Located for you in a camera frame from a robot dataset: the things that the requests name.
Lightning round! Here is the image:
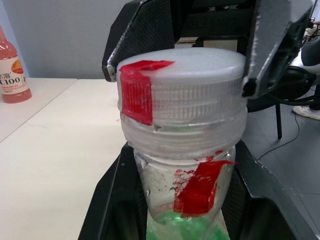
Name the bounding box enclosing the pink drink bottle with label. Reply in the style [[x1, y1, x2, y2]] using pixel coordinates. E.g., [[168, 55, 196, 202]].
[[0, 24, 33, 104]]

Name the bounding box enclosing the white shoe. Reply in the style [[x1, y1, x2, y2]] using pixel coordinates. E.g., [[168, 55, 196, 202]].
[[291, 104, 320, 120]]

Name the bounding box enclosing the black floor cable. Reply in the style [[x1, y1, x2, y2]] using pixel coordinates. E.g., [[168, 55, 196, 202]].
[[257, 109, 301, 161]]

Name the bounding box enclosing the white ribbed bottle cap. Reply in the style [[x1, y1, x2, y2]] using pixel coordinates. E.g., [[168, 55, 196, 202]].
[[116, 48, 249, 126]]

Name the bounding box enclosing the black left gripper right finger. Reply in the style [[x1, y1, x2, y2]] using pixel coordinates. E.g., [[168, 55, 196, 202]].
[[221, 140, 312, 240]]

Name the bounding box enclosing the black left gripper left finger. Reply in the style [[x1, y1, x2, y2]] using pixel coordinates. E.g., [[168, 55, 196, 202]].
[[79, 142, 149, 240]]

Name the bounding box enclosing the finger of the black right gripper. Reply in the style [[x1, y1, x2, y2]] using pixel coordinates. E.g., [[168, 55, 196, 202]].
[[101, 0, 176, 83], [241, 0, 315, 99]]

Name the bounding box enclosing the clear bottle with green juice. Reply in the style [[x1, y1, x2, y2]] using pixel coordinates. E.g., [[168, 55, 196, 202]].
[[119, 106, 249, 240]]

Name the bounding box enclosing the black office chair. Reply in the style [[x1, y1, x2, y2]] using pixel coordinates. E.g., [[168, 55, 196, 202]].
[[246, 37, 320, 141]]

